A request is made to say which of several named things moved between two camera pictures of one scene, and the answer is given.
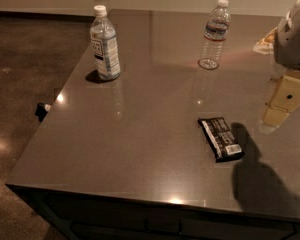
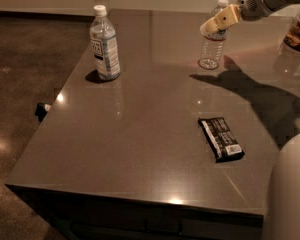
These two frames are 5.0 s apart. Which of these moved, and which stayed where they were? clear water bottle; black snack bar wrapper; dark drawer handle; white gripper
Moved: white gripper
Stayed: clear water bottle; dark drawer handle; black snack bar wrapper
